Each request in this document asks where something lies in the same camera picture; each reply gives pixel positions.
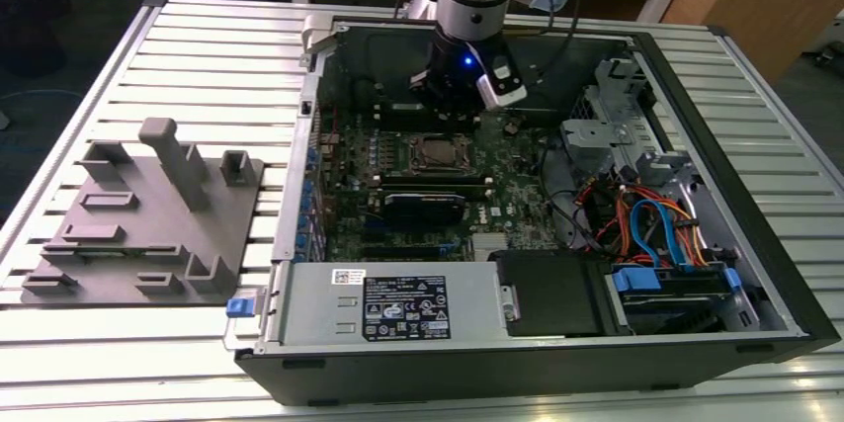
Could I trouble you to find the silver CPU green substrate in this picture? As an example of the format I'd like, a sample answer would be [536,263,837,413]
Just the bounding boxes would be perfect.
[416,137,456,167]

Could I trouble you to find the metal socket cover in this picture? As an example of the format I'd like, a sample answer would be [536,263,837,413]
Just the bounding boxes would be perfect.
[406,134,473,175]

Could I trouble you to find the CPU socket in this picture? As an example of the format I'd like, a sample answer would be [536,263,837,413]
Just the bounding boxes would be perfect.
[401,131,478,179]

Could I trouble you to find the green motherboard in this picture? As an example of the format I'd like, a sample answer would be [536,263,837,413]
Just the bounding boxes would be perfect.
[313,104,585,265]

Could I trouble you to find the silver drive cage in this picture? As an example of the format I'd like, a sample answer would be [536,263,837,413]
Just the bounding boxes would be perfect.
[557,58,704,196]

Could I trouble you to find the black graphics card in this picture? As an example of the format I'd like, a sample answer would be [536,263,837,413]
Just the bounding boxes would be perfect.
[380,191,470,231]

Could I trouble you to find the silver chipset heatsink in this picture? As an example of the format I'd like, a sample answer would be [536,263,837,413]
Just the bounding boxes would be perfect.
[470,232,514,251]

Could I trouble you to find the black plastic shroud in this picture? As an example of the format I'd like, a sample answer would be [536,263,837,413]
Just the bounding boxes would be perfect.
[490,249,618,339]

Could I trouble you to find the silver power supply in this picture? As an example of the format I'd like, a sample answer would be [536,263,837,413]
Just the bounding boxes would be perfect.
[253,261,522,347]

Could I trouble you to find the hard disk in blue carrier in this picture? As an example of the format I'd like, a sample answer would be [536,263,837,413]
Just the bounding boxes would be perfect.
[609,266,737,337]

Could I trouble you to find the grey parts rack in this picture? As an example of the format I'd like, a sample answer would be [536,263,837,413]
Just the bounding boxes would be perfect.
[18,118,266,307]

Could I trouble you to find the black PC case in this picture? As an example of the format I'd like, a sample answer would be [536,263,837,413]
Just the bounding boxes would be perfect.
[222,14,842,407]

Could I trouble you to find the black office chair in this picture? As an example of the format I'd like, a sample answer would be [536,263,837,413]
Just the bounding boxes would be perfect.
[0,0,74,78]

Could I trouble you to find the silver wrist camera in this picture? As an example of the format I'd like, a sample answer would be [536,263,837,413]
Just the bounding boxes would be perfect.
[473,63,530,110]

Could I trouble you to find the grey case release handle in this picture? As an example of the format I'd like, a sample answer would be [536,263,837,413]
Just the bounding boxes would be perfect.
[300,14,338,67]

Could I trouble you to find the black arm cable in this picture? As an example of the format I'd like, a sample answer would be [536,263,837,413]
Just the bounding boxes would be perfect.
[526,0,589,87]

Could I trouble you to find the blue data wire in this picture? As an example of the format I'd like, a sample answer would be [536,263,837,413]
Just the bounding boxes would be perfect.
[629,199,694,273]

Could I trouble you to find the orange power wires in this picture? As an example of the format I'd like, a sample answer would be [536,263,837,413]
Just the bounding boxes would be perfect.
[612,184,717,268]

